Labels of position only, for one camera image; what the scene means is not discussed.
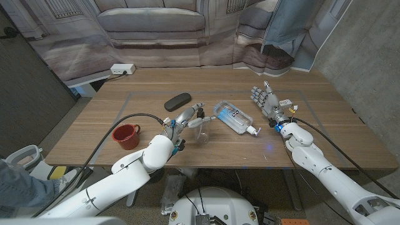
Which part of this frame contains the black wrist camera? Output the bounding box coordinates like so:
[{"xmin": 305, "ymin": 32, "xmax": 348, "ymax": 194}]
[
  {"xmin": 269, "ymin": 118, "xmax": 284, "ymax": 133},
  {"xmin": 171, "ymin": 139, "xmax": 186, "ymax": 156}
]

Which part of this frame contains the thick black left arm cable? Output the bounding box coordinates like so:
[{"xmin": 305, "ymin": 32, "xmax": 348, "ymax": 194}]
[{"xmin": 31, "ymin": 112, "xmax": 166, "ymax": 219}]

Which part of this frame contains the grey sneaker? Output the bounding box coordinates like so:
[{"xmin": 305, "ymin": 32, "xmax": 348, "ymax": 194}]
[{"xmin": 57, "ymin": 168, "xmax": 84, "ymax": 191}]

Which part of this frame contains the yellow floor object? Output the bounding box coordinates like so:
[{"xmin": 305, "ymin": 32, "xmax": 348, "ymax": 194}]
[{"xmin": 47, "ymin": 166, "xmax": 67, "ymax": 181}]

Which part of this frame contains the black wall fixture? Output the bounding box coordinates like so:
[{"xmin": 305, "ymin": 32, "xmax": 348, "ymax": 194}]
[{"xmin": 0, "ymin": 26, "xmax": 18, "ymax": 40}]

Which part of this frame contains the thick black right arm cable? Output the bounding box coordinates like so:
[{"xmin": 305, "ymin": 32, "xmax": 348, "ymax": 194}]
[{"xmin": 292, "ymin": 117, "xmax": 399, "ymax": 199}]

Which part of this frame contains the white side table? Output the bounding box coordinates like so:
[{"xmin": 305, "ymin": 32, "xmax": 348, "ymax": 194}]
[{"xmin": 65, "ymin": 73, "xmax": 112, "ymax": 98}]

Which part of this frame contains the printed sofa backdrop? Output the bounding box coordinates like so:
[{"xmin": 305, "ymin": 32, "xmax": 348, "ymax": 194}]
[{"xmin": 0, "ymin": 0, "xmax": 354, "ymax": 88}]

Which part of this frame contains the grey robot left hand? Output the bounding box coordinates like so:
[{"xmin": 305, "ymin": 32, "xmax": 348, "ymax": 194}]
[{"xmin": 161, "ymin": 102, "xmax": 217, "ymax": 146}]

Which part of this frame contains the black glasses case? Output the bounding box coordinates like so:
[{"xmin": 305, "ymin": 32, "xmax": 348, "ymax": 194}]
[{"xmin": 164, "ymin": 92, "xmax": 193, "ymax": 113}]

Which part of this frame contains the white table leg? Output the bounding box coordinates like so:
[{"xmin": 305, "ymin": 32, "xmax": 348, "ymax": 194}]
[
  {"xmin": 282, "ymin": 168, "xmax": 303, "ymax": 212},
  {"xmin": 126, "ymin": 190, "xmax": 140, "ymax": 208}
]

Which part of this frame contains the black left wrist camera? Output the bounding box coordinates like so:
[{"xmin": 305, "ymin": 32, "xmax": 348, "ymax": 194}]
[{"xmin": 171, "ymin": 139, "xmax": 186, "ymax": 156}]

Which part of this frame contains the white power strip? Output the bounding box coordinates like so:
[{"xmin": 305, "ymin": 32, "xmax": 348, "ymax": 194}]
[{"xmin": 110, "ymin": 63, "xmax": 136, "ymax": 76}]

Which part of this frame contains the clear plastic bag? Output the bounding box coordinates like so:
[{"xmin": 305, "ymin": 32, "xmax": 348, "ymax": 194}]
[{"xmin": 161, "ymin": 174, "xmax": 188, "ymax": 216}]

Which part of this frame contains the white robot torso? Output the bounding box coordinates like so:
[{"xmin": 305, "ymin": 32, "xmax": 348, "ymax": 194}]
[{"xmin": 168, "ymin": 186, "xmax": 259, "ymax": 225}]

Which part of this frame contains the black power strip cable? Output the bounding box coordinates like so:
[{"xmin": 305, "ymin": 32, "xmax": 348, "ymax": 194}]
[{"xmin": 106, "ymin": 71, "xmax": 128, "ymax": 83}]

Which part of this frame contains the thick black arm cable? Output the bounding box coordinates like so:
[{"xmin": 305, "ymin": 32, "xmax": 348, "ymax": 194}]
[
  {"xmin": 292, "ymin": 117, "xmax": 399, "ymax": 199},
  {"xmin": 31, "ymin": 112, "xmax": 166, "ymax": 219}
]

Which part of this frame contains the clear hand sanitizer bottle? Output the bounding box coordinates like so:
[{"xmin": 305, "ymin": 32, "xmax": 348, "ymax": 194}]
[{"xmin": 213, "ymin": 100, "xmax": 262, "ymax": 137}]

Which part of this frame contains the clear dispenser bottle black pump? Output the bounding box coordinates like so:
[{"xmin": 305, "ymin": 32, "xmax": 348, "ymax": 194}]
[{"xmin": 193, "ymin": 107, "xmax": 211, "ymax": 145}]

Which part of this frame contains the orange block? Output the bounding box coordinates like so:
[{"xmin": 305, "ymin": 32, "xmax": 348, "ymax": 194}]
[{"xmin": 281, "ymin": 218, "xmax": 310, "ymax": 225}]

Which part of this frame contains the red mug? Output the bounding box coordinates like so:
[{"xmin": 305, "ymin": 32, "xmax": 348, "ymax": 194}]
[{"xmin": 111, "ymin": 123, "xmax": 141, "ymax": 151}]

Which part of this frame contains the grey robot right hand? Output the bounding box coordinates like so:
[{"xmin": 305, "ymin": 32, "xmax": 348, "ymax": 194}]
[{"xmin": 251, "ymin": 80, "xmax": 293, "ymax": 124}]

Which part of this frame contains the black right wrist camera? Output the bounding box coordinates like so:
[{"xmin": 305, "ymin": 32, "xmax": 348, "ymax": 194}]
[{"xmin": 269, "ymin": 118, "xmax": 284, "ymax": 133}]

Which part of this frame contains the person's leg in jeans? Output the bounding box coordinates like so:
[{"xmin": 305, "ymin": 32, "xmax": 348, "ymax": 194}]
[{"xmin": 0, "ymin": 161, "xmax": 60, "ymax": 216}]

